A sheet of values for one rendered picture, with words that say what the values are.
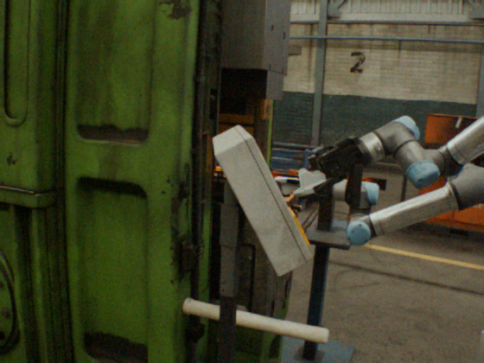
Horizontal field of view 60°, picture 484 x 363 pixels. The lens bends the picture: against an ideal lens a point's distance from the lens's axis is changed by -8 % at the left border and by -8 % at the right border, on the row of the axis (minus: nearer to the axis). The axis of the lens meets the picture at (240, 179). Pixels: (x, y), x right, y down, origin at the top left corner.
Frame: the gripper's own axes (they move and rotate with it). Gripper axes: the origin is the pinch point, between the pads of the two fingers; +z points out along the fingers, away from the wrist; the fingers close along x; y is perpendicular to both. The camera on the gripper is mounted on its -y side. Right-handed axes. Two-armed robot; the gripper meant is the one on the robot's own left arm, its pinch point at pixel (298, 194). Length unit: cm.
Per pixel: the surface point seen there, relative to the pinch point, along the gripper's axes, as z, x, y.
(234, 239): 18.8, 11.9, 1.0
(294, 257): 8.6, 27.0, -3.0
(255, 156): 6.5, 27.0, 18.8
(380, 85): -307, -739, -102
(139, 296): 59, -25, -14
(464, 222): -171, -294, -200
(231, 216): 17.0, 11.4, 6.2
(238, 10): -12, -35, 53
